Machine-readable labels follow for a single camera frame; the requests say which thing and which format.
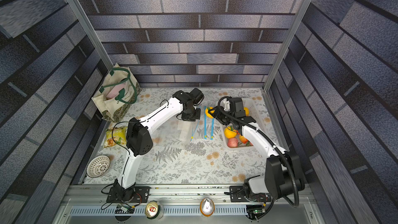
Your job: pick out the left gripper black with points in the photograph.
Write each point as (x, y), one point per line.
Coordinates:
(196, 118)

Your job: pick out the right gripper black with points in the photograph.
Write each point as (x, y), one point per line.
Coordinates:
(220, 113)

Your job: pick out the clear zip-top bag blue zipper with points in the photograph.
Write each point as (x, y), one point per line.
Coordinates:
(177, 133)

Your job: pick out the white plastic mesh basket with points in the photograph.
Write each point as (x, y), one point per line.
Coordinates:
(257, 137)

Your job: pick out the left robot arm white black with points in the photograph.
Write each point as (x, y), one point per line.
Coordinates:
(139, 131)

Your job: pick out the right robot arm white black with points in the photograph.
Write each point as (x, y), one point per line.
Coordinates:
(284, 177)

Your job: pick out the pink peach bottom right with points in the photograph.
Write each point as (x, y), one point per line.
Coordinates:
(232, 143)

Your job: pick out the yellow snack packet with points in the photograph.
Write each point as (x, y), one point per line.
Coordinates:
(115, 136)

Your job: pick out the white round strainer bowl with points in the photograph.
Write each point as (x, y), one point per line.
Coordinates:
(98, 166)

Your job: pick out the canvas tote bag green handles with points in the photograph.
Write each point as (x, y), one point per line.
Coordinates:
(118, 92)

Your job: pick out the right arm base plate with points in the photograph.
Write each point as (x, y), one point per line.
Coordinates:
(243, 194)

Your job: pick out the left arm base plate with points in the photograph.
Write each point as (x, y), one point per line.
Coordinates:
(130, 195)

